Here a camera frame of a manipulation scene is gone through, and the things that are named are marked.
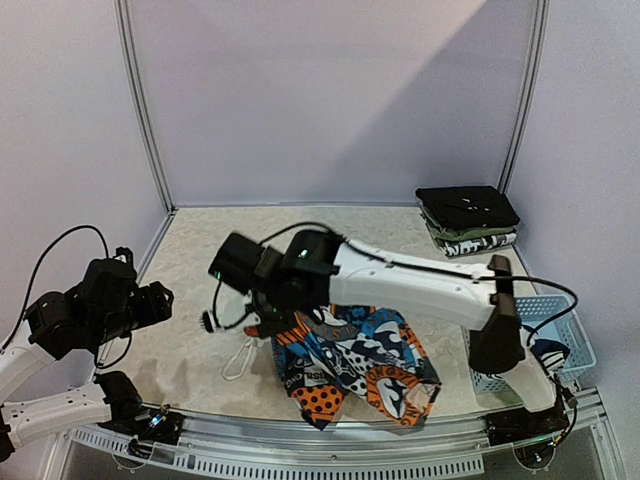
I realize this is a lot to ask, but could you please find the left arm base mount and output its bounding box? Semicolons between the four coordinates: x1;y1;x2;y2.
98;404;186;446

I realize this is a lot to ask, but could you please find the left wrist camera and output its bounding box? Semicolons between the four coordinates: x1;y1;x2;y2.
78;258;137;313

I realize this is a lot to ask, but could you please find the aluminium front rail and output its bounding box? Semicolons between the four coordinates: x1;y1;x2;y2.
43;389;626;479

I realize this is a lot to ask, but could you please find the aluminium frame post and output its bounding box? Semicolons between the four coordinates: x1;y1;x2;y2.
497;0;550;194
113;0;177;216

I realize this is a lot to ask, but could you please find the folded green shirt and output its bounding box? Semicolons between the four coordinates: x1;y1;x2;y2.
422;215;516;242

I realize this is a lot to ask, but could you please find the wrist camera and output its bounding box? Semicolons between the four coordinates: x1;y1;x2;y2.
78;258;137;313
208;231;264;295

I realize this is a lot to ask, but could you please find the light blue plastic basket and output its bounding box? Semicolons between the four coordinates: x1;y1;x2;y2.
460;294;599;396

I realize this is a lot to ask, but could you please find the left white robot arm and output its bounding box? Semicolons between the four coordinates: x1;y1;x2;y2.
1;247;179;460

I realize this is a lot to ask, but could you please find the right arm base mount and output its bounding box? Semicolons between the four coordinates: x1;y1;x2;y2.
484;406;569;446

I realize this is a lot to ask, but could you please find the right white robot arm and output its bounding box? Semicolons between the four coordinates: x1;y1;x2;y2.
208;228;560;436

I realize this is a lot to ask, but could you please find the right aluminium frame post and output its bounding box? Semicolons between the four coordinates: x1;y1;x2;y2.
497;0;550;194

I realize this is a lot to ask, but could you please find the black garment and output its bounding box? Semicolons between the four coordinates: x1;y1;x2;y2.
415;186;520;230

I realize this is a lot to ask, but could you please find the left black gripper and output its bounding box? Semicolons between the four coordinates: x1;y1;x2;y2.
90;280;174;345

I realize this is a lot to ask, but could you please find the folded black white shirt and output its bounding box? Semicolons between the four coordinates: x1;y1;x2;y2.
435;232;517;258

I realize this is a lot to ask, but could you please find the white striped cloth in basket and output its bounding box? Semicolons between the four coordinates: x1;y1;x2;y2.
530;338;571;372

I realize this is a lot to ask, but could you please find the blue orange patterned cloth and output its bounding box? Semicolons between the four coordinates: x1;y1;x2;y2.
271;305;442;430

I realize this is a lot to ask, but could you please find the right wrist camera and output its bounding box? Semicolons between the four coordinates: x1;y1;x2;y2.
208;231;264;295

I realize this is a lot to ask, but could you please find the left aluminium frame post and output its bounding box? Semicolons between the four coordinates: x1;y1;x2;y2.
113;0;177;216

